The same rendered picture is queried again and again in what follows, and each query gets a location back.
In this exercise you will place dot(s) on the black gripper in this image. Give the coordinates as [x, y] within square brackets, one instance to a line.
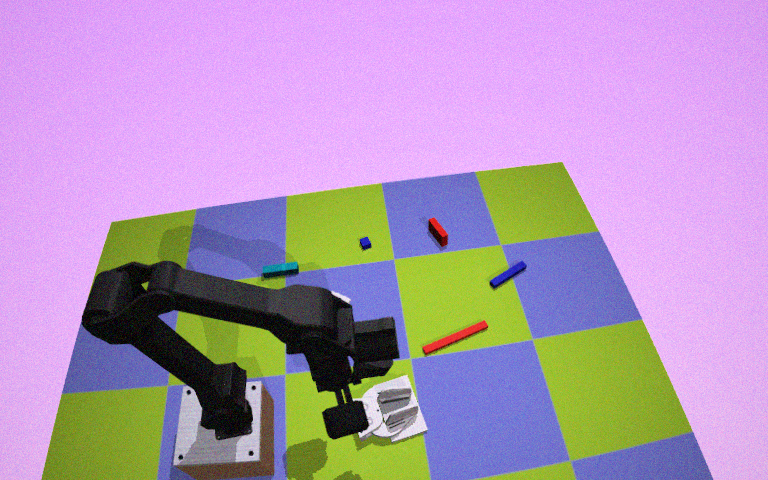
[346, 418]

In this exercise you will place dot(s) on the teal rectangular block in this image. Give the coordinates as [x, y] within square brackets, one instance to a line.
[281, 270]

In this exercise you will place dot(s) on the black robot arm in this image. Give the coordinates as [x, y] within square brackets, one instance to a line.
[309, 320]

